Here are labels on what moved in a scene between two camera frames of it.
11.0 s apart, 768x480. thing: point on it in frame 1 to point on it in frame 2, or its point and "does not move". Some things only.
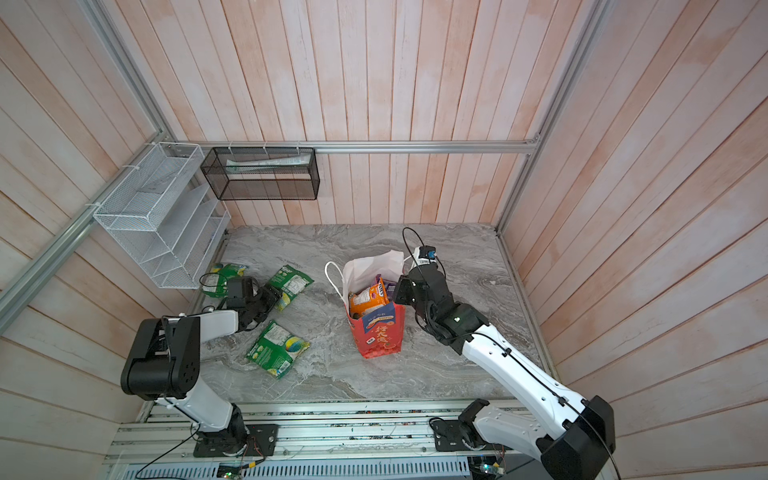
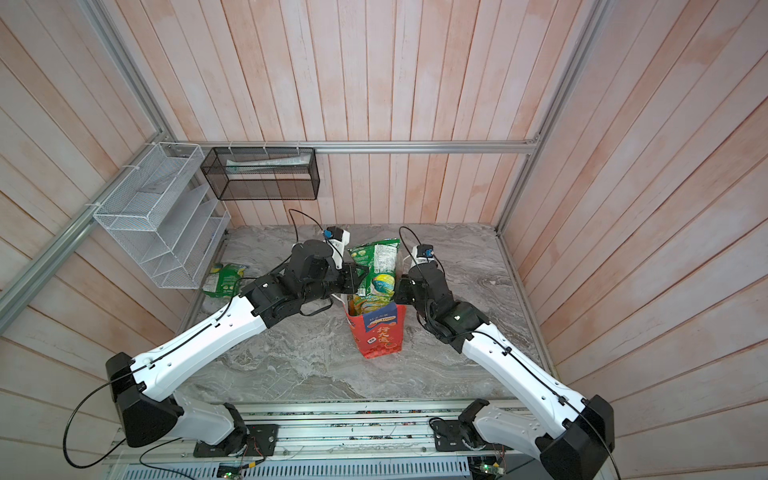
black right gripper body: x=406 y=295 does not move
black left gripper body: x=262 y=304 to x=335 y=280
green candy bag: x=275 y=349 to x=380 y=259
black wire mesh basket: x=263 y=173 does not move
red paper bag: x=379 y=333 does not move
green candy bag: x=215 y=283 does not move
